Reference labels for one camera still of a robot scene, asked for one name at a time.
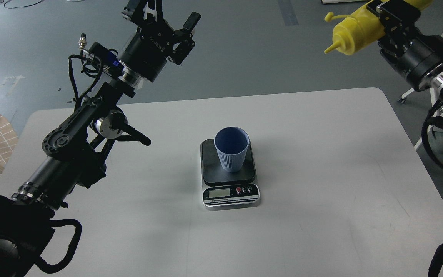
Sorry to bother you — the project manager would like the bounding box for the yellow squeeze bottle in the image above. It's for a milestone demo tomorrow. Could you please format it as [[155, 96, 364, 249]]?
[[324, 0, 432, 55]]

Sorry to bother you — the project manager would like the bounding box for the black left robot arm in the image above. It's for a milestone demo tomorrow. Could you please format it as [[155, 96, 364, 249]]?
[[0, 0, 201, 277]]

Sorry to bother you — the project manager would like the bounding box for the silver black digital kitchen scale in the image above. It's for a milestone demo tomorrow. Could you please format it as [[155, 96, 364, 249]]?
[[200, 139, 261, 210]]

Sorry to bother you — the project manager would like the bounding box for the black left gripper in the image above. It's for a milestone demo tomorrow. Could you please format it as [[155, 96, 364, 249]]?
[[118, 0, 202, 82]]

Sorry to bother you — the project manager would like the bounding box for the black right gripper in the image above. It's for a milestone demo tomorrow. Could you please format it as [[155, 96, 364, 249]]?
[[366, 0, 443, 91]]

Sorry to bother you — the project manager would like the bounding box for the blue ribbed plastic cup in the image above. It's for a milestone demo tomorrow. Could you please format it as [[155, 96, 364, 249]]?
[[214, 127, 251, 172]]

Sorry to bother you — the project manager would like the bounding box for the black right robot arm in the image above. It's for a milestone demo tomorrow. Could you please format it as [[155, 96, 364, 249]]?
[[366, 0, 443, 169]]

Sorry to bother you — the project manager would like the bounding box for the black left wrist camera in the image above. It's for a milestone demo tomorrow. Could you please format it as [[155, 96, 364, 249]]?
[[78, 33, 124, 77]]

